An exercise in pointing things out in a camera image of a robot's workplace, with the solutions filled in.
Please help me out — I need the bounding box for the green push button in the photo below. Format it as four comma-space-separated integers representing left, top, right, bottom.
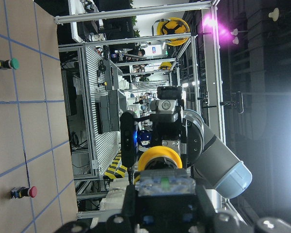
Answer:
0, 58, 19, 69

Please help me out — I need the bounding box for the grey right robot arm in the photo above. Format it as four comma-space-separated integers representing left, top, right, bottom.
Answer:
150, 86, 252, 199

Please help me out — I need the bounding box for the red push button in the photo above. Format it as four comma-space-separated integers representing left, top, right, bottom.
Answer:
10, 186, 37, 199

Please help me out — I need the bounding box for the yellow push button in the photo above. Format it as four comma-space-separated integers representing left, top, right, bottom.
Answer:
135, 146, 196, 197

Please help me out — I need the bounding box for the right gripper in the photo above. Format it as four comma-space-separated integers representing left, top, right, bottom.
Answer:
150, 86, 184, 164

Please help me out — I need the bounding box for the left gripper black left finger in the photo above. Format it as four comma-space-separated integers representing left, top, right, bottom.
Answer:
121, 185, 155, 218

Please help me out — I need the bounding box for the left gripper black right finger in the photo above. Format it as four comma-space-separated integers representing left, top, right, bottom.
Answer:
160, 185, 215, 218

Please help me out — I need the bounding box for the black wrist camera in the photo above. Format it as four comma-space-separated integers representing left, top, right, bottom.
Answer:
120, 110, 139, 167

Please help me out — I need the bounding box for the yellow hard hat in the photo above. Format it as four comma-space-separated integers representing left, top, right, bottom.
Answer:
156, 17, 191, 46

